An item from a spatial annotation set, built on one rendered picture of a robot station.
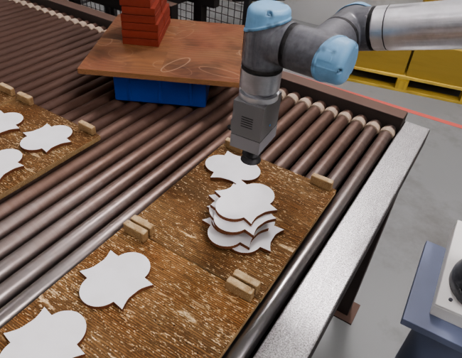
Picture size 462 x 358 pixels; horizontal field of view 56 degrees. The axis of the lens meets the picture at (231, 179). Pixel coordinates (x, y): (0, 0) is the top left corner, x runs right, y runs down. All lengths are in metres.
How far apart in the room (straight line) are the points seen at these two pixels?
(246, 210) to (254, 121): 0.23
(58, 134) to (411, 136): 1.08
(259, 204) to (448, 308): 0.45
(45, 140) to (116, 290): 0.56
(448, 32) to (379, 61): 3.17
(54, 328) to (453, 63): 3.57
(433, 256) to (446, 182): 1.89
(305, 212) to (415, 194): 1.82
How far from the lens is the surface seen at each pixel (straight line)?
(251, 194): 1.01
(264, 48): 0.76
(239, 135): 0.85
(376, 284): 2.26
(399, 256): 2.43
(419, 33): 0.79
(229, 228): 0.94
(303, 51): 0.73
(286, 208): 1.08
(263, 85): 0.79
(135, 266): 0.93
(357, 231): 1.10
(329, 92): 1.60
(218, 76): 1.41
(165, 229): 1.01
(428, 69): 3.97
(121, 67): 1.45
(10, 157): 1.27
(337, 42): 0.73
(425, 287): 1.12
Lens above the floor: 1.66
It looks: 39 degrees down
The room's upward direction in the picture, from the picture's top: 5 degrees clockwise
